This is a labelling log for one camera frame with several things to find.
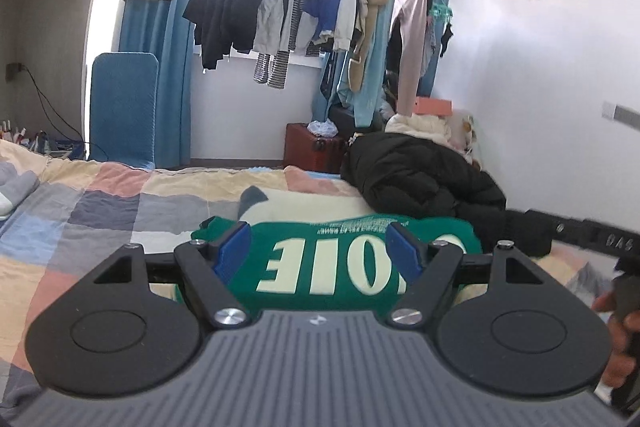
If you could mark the black hanging sock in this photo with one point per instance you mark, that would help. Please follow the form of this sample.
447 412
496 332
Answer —
446 38

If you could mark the red-brown wooden chest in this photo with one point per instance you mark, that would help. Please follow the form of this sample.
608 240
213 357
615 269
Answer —
305 149

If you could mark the grey hanging shirt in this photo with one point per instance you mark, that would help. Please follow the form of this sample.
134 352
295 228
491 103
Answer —
270 17

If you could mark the black down jacket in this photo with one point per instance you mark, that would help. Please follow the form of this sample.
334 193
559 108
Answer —
415 177

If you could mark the light blue plastic bag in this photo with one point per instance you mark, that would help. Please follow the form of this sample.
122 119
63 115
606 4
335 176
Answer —
324 128

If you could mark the row of small bottles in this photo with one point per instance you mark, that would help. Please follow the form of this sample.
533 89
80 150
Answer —
10 129

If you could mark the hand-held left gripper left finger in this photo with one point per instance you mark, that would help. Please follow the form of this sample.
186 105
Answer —
232 249

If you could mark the white wall switch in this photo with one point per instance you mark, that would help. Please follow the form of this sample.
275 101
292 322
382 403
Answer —
609 110

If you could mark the pink hanging pants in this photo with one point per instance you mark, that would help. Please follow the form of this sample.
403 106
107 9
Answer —
407 57

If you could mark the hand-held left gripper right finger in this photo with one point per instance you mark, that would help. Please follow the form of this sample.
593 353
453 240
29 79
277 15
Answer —
402 252

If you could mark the cream fleece blanket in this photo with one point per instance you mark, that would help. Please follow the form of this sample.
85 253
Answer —
310 207

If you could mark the blue curtain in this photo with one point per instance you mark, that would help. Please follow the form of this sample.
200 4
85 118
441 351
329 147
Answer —
175 82

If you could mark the dark blue bag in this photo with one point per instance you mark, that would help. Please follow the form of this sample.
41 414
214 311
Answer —
65 149

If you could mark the orange box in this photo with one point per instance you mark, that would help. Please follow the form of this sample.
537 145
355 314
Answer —
435 107

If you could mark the cream clothes pile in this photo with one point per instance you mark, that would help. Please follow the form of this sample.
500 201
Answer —
415 127

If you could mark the blue upholstered panel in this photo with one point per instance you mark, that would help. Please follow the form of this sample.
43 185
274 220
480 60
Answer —
125 107

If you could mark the patchwork blanket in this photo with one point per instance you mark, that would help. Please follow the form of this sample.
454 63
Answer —
110 217

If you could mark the cream plush toy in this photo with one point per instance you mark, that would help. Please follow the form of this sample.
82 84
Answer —
462 132

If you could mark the striped hanging shirt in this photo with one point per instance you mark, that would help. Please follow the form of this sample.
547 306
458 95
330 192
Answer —
272 69

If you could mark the green sweatshirt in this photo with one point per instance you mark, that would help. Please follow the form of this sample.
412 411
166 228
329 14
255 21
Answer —
280 227

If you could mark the light blue hanging jeans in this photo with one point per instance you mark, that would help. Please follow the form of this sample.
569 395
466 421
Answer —
372 57

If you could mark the grey wall socket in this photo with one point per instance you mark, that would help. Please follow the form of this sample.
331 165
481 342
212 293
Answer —
12 72

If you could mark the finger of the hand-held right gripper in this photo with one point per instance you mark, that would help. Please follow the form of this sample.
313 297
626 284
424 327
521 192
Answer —
530 229

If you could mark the person's right hand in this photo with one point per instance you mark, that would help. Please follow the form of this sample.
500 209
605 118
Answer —
625 347

